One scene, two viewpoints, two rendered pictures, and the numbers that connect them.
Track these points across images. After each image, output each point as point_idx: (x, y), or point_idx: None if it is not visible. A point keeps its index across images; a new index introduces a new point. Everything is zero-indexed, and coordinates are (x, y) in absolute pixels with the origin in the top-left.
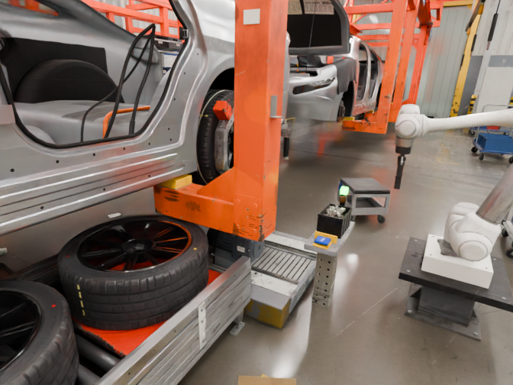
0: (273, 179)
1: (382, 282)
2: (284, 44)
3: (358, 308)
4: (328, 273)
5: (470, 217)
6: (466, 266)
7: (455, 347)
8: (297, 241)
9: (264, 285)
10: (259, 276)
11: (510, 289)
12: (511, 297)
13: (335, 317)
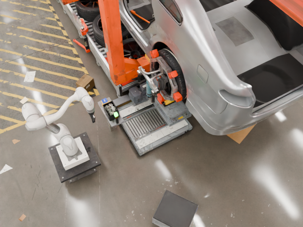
0: (111, 68)
1: (106, 159)
2: (107, 34)
3: (101, 136)
4: None
5: (60, 124)
6: None
7: None
8: (152, 140)
9: (128, 108)
10: (135, 109)
11: (51, 157)
12: (50, 151)
13: (103, 125)
